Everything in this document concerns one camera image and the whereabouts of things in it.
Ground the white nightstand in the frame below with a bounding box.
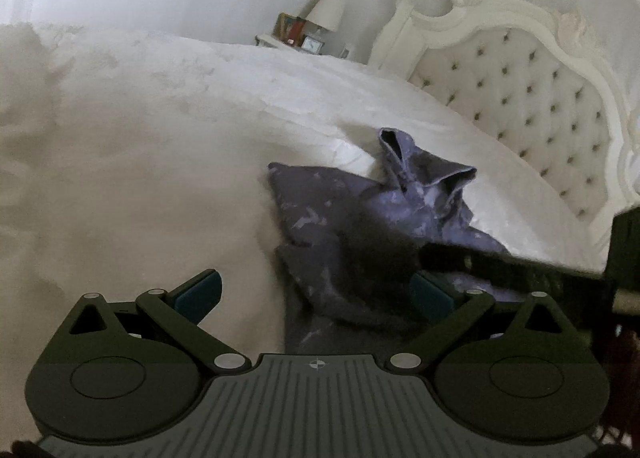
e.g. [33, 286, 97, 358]
[255, 34, 299, 51]

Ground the purple marble pattern hoodie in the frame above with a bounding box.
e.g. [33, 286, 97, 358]
[269, 129, 524, 357]

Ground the cream tufted headboard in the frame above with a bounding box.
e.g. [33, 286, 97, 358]
[368, 0, 639, 247]

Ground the white embroidered bedspread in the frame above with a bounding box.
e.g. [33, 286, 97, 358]
[1, 24, 603, 444]

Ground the small white alarm clock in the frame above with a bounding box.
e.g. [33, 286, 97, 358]
[300, 35, 324, 54]

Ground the white table lamp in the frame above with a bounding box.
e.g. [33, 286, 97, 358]
[306, 0, 346, 32]

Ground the red book on nightstand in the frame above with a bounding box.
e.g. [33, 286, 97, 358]
[273, 12, 306, 46]

